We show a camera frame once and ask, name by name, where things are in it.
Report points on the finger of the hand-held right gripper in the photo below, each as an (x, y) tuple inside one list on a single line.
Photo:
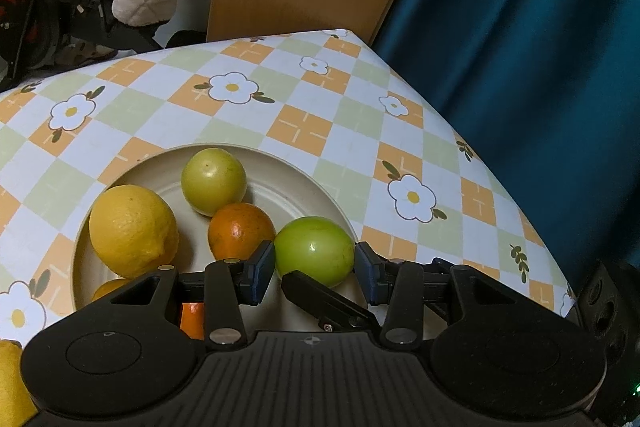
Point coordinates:
[(320, 299)]

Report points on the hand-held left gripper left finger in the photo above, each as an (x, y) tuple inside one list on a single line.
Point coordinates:
[(264, 269)]

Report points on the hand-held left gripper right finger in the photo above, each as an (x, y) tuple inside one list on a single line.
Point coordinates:
[(365, 269)]

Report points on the dark reddish orange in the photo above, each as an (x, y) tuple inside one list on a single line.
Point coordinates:
[(240, 229)]

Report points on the green round fruit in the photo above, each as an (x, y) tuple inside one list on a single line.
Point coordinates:
[(213, 181), (314, 249)]

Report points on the beige round plate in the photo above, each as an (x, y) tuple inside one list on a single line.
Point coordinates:
[(280, 199)]

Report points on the small orange tangerine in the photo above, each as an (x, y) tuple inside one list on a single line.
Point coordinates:
[(192, 319)]

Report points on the large yellow citrus fruit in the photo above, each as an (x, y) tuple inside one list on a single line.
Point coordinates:
[(10, 382), (132, 229)]

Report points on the yellowish orange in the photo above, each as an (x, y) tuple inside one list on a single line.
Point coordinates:
[(107, 289)]

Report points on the teal curtain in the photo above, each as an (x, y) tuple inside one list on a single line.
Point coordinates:
[(525, 57)]

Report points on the brown slipper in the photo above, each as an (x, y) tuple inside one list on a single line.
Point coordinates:
[(87, 53)]

